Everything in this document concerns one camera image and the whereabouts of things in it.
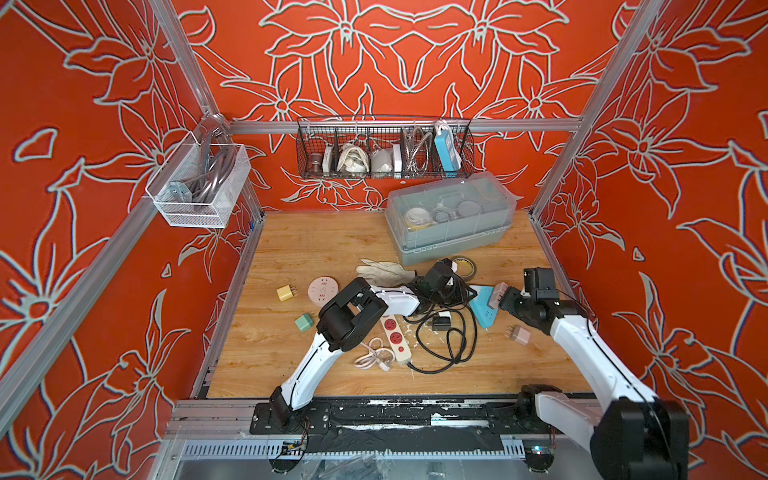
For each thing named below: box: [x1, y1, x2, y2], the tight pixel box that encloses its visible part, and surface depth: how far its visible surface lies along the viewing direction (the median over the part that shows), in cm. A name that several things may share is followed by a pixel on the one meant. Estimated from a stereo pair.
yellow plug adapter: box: [276, 284, 298, 302], surface depth 97 cm
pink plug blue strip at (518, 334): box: [505, 325, 531, 345], surface depth 86 cm
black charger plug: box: [433, 316, 451, 331], surface depth 88 cm
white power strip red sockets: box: [380, 315, 411, 363], surface depth 85 cm
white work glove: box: [356, 258, 417, 287], surface depth 102 cm
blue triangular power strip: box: [469, 285, 498, 329], surface depth 90 cm
